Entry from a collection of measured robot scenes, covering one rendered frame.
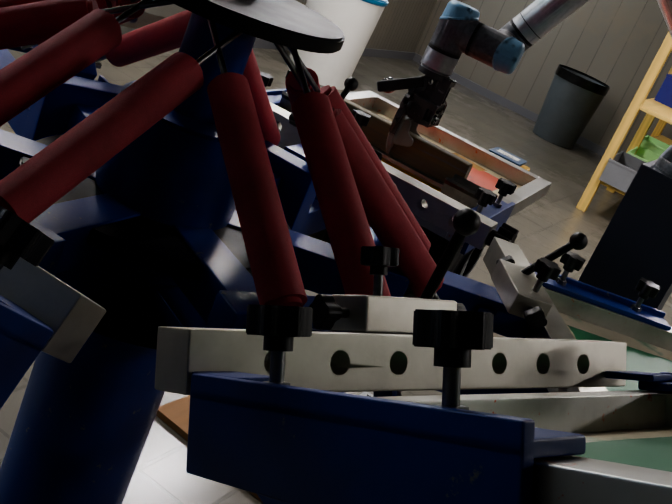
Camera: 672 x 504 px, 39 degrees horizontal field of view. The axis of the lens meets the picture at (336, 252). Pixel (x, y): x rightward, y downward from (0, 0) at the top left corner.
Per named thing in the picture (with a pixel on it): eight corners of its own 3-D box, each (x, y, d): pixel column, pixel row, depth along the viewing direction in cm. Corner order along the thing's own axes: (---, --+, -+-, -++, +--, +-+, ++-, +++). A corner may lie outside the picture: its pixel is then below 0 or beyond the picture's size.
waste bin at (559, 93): (583, 150, 939) (615, 87, 915) (568, 153, 893) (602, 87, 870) (536, 126, 958) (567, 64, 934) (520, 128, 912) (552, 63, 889)
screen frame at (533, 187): (365, 102, 274) (370, 90, 273) (545, 195, 258) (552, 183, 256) (225, 118, 204) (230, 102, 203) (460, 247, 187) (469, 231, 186)
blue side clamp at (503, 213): (482, 220, 216) (496, 193, 214) (502, 230, 215) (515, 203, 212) (442, 243, 189) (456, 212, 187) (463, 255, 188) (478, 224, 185)
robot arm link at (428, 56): (423, 44, 206) (435, 45, 213) (414, 64, 207) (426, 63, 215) (452, 59, 204) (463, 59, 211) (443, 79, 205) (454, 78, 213)
